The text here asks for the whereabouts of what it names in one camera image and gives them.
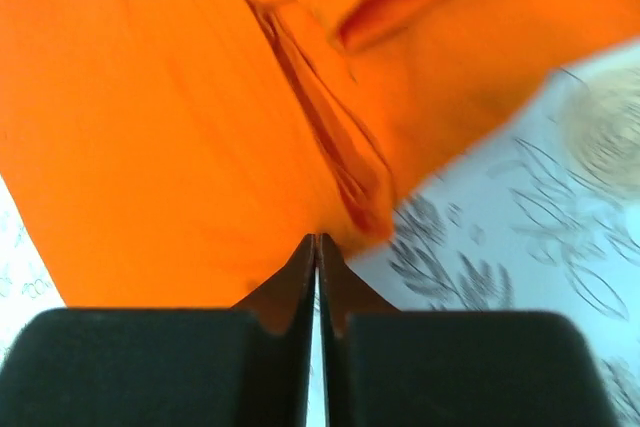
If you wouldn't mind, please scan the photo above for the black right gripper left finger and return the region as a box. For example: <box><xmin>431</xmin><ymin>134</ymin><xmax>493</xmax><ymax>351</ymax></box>
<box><xmin>1</xmin><ymin>235</ymin><xmax>315</xmax><ymax>426</ymax></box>

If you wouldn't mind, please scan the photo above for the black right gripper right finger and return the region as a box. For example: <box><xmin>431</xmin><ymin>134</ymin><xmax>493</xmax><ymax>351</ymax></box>
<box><xmin>316</xmin><ymin>235</ymin><xmax>618</xmax><ymax>426</ymax></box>

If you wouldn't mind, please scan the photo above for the orange t shirt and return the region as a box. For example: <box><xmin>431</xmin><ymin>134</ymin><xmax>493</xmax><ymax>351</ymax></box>
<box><xmin>1</xmin><ymin>0</ymin><xmax>639</xmax><ymax>307</ymax></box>

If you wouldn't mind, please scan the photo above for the floral patterned table mat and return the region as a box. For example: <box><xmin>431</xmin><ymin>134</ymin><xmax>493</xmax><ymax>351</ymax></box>
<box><xmin>1</xmin><ymin>46</ymin><xmax>639</xmax><ymax>426</ymax></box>

